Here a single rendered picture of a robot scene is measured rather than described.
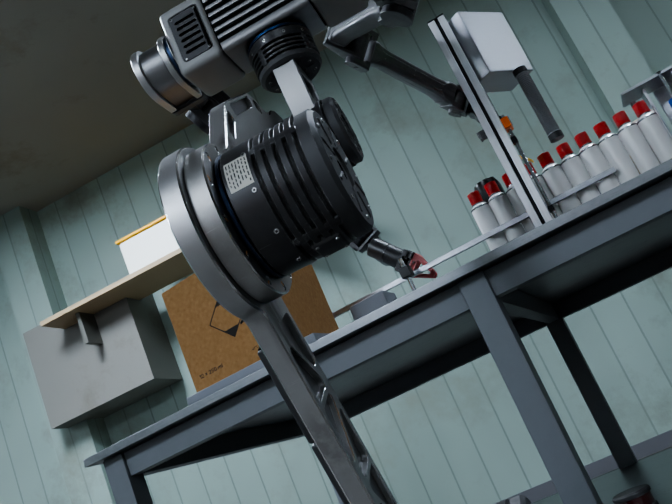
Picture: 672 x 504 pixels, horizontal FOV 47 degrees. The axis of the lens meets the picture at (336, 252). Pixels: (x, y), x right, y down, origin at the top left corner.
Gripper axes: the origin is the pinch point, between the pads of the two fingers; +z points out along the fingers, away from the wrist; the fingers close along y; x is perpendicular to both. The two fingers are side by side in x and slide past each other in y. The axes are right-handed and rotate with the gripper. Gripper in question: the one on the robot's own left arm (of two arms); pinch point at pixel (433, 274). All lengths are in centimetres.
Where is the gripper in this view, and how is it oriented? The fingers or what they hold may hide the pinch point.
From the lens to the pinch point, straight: 209.9
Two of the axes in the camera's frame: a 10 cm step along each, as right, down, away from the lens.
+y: 3.7, 1.1, 9.2
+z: 8.4, 4.0, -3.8
